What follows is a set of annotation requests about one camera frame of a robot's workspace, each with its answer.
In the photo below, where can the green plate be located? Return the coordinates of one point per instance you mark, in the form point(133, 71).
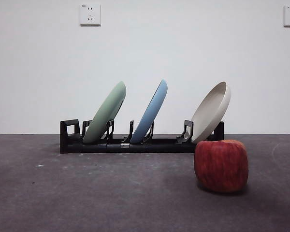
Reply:
point(106, 108)

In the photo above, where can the red apple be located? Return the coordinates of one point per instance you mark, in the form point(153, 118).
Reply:
point(221, 166)

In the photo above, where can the blue plate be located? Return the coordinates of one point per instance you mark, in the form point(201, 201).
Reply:
point(149, 111)

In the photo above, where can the beige plate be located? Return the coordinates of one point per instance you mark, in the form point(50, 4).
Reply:
point(210, 113)

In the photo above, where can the black plate rack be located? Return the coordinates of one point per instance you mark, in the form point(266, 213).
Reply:
point(70, 145)

